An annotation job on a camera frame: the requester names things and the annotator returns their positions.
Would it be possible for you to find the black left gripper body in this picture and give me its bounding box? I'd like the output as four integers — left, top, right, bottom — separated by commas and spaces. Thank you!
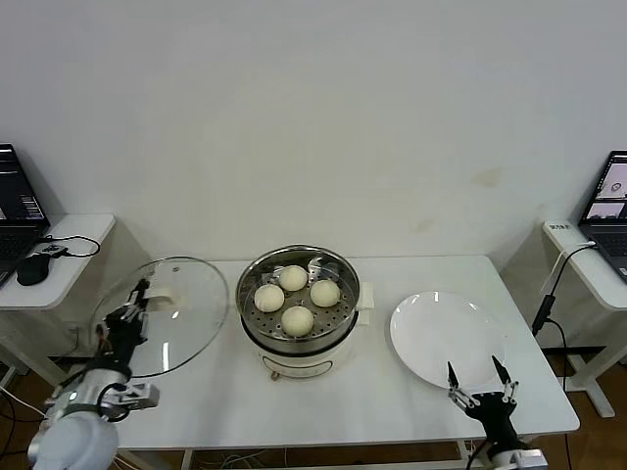
101, 307, 151, 364

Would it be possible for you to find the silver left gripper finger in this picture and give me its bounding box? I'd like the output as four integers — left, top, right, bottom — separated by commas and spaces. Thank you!
135, 277, 151, 322
117, 289, 143, 322

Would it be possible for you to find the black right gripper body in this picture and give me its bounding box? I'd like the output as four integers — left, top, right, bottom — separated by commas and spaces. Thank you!
461, 390, 534, 455

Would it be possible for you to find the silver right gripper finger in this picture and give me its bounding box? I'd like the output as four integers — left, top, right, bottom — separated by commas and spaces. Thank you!
446, 360, 479, 408
490, 354, 520, 405

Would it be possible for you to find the round glass pot lid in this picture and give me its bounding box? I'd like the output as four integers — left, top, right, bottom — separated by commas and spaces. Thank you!
90, 255, 230, 379

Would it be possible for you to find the white steamed baozi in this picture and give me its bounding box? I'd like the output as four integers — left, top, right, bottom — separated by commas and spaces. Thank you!
280, 305, 315, 338
310, 278, 342, 308
279, 263, 310, 293
254, 284, 287, 313

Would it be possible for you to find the stainless steel steamer basket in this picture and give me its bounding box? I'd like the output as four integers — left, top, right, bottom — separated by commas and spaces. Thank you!
222, 244, 377, 345

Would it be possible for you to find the round white plate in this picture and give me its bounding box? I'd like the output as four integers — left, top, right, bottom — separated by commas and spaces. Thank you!
390, 291, 508, 392

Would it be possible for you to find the white side table with mouse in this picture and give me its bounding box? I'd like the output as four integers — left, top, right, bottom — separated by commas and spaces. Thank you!
0, 212, 119, 393

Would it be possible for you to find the black computer mouse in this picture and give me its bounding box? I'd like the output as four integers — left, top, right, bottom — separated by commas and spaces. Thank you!
17, 254, 53, 287

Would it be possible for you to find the white side table with strip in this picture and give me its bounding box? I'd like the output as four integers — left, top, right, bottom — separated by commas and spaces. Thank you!
540, 218, 627, 420

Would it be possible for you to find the black laptop with dark screen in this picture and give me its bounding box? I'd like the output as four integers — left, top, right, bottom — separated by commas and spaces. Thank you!
0, 142, 53, 289

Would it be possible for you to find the cream electric cooking pot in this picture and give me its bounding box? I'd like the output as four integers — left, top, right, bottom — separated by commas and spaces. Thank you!
239, 307, 371, 383

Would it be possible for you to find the grey laptop with pale windows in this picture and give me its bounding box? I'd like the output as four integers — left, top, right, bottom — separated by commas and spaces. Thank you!
577, 150, 627, 285

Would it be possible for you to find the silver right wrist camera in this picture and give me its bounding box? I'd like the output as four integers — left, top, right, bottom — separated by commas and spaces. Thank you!
508, 448, 549, 470

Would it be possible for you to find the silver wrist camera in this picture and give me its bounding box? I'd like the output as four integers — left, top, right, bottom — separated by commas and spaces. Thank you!
508, 448, 549, 470
105, 383, 162, 413

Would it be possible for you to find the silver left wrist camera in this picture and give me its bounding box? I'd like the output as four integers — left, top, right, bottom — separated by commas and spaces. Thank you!
105, 383, 162, 413

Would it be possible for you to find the black power cable with brick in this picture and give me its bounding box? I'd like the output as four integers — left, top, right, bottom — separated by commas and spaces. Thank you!
531, 242, 600, 393

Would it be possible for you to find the black adapter with looped cable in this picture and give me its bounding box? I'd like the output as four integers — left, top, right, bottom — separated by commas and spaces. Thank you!
37, 233, 102, 259

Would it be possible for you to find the white floor cable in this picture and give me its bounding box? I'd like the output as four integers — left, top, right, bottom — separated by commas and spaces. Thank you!
0, 383, 50, 422

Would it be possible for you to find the thin white cable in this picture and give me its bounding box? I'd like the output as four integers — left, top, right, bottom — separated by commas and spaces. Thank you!
547, 239, 597, 295

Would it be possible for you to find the white work table frame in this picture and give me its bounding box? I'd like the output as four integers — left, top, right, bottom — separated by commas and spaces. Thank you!
117, 437, 491, 470

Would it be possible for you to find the black floor cable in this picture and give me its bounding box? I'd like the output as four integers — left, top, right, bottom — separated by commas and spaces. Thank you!
0, 391, 20, 445

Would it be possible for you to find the pale floor cable bundle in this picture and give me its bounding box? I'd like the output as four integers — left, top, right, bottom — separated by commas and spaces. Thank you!
215, 450, 266, 470

